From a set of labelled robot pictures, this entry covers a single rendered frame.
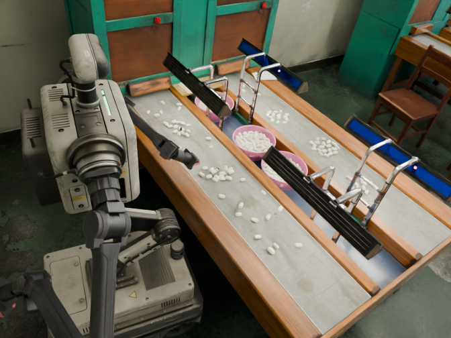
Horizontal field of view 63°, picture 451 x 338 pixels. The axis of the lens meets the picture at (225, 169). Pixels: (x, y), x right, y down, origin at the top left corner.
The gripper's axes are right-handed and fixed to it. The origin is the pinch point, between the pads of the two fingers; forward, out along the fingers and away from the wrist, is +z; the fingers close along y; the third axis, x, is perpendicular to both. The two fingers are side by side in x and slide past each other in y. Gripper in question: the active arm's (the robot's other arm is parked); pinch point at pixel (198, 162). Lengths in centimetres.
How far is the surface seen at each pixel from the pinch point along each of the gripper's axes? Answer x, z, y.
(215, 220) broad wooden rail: 12.2, -1.9, -31.0
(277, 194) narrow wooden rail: -12.5, 27.0, -32.8
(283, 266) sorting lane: 6, 9, -66
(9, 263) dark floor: 129, -20, 53
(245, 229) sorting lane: 6.9, 8.1, -40.9
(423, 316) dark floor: -3, 133, -116
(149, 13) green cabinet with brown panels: -43, -14, 85
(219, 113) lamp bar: -26.8, -2.5, 7.0
